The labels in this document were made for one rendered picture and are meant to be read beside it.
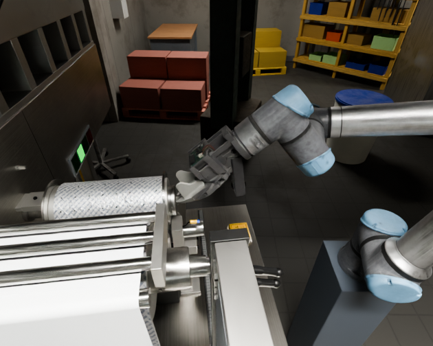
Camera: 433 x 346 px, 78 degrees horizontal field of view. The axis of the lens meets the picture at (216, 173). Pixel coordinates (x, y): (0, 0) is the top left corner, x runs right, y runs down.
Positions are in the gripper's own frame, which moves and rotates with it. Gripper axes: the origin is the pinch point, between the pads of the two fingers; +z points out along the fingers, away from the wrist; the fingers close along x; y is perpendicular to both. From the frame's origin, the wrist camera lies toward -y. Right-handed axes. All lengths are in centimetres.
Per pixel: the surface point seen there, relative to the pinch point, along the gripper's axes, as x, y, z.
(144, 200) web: 3.1, 7.8, 4.4
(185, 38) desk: -455, -42, 21
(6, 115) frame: -11.5, 38.2, 16.5
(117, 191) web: 1.0, 12.7, 8.2
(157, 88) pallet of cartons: -315, -41, 78
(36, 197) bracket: -1.2, 23.5, 23.4
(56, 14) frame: -57, 49, 7
